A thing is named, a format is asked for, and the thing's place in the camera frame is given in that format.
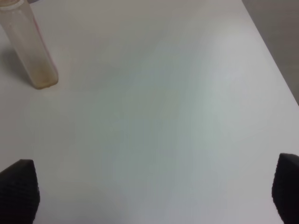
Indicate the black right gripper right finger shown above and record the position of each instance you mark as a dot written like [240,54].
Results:
[285,188]

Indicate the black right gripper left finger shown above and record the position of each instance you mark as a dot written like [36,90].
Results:
[19,193]

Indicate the clear plastic drink bottle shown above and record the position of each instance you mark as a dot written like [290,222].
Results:
[19,23]

